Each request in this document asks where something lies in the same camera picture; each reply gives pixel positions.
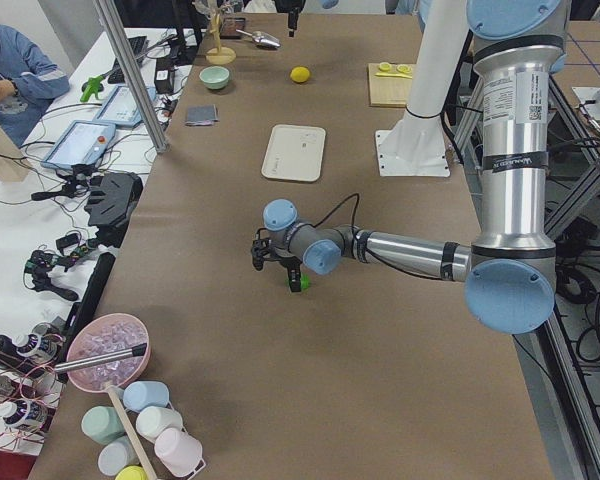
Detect black framed tray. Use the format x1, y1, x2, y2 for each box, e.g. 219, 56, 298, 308
220, 17, 246, 40

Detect pink bowl with ice cubes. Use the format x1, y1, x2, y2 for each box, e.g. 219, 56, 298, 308
66, 313, 151, 393

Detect pale green bowl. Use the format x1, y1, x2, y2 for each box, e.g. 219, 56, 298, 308
199, 66, 230, 90

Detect metal scoop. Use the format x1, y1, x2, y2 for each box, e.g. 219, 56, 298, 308
237, 29, 281, 49

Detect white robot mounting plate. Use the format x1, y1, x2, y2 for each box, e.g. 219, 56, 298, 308
374, 129, 450, 177

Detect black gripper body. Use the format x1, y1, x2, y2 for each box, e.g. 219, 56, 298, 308
287, 7, 301, 31
250, 227, 300, 272

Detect aluminium frame post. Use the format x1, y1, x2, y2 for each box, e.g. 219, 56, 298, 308
93, 0, 168, 154

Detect light blue cup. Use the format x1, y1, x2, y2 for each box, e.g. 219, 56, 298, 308
123, 380, 170, 413

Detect pink cup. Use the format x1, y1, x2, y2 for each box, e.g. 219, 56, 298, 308
154, 427, 206, 478

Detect white cup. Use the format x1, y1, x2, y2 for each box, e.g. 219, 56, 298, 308
135, 406, 184, 443

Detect grey blue cup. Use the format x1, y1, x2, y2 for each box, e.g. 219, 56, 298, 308
97, 436, 140, 477

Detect teach pendant tablet near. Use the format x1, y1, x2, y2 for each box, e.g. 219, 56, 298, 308
41, 120, 116, 171

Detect lemon slices on board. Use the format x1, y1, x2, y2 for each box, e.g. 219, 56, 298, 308
374, 62, 413, 79

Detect grey folded cloth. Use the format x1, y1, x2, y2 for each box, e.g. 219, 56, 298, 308
185, 104, 219, 126

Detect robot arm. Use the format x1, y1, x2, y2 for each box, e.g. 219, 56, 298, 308
274, 0, 339, 38
251, 1, 570, 335

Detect black device stand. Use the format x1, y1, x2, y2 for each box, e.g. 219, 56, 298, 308
84, 172, 143, 249

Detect wooden stand with round base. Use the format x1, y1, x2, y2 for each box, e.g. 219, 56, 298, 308
193, 0, 242, 65

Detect black power adapter box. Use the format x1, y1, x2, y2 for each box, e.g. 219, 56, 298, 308
154, 55, 175, 95

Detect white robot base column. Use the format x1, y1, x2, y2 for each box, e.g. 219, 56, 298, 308
382, 1, 469, 156

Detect white rabbit print tray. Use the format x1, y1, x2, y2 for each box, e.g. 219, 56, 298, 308
261, 124, 326, 183

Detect teach pendant tablet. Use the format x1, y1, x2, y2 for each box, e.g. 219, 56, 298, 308
93, 84, 142, 128
41, 120, 116, 171

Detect wooden stick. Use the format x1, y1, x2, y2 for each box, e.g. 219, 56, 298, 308
104, 383, 158, 480

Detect green lime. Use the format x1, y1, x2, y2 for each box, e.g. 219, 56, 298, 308
300, 273, 311, 292

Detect yellow lemon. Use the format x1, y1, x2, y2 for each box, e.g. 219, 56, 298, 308
289, 66, 311, 84

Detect person in blue shirt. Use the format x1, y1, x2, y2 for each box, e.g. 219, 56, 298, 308
0, 24, 70, 146

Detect yellow cup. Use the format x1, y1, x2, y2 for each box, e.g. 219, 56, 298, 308
115, 465, 148, 480

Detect wooden cutting board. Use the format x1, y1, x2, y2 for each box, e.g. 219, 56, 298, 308
367, 63, 416, 108

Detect black keyboard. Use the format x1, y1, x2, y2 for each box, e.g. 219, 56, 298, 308
106, 35, 149, 85

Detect light green cup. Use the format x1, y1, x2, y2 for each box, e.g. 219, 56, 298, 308
81, 406, 126, 445

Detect teach pendant tablet far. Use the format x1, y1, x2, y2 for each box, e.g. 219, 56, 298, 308
93, 84, 142, 128

